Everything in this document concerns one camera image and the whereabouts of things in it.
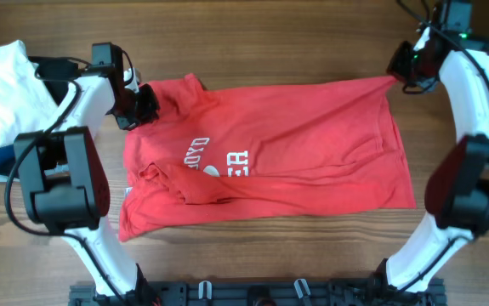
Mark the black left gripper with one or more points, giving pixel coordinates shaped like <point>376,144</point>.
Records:
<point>143,107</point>

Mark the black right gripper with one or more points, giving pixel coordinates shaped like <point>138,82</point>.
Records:
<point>403,67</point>

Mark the red printed t-shirt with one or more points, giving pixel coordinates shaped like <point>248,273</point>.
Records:
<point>260,152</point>

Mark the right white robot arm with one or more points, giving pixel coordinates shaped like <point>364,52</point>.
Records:
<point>456,198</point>

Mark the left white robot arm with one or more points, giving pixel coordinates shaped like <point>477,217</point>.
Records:
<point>57,186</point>

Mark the black folded garment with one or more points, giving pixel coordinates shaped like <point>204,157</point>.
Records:
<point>55,70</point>

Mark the white folded shirt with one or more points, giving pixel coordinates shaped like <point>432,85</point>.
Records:
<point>25,103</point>

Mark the light grey folded garment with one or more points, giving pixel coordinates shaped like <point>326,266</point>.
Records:
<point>27,168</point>

